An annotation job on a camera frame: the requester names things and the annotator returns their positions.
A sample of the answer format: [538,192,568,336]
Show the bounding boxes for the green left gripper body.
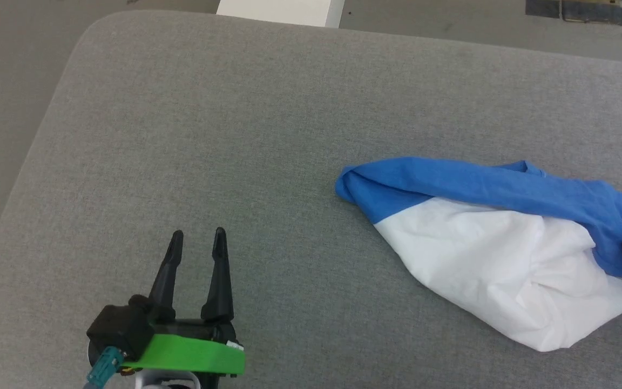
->
[122,319,246,377]

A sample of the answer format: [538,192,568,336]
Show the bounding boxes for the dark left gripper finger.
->
[201,227,234,320]
[149,231,185,322]

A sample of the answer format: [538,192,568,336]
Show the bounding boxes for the blue and white garment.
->
[335,157,622,352]

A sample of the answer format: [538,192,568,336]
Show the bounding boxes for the grey fabric sofa seat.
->
[0,10,622,389]

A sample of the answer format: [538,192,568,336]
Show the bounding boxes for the white box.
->
[217,0,344,29]

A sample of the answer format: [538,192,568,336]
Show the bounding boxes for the small black floor mat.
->
[525,0,560,18]

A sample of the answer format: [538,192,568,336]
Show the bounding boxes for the long black floor mat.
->
[561,0,622,28]

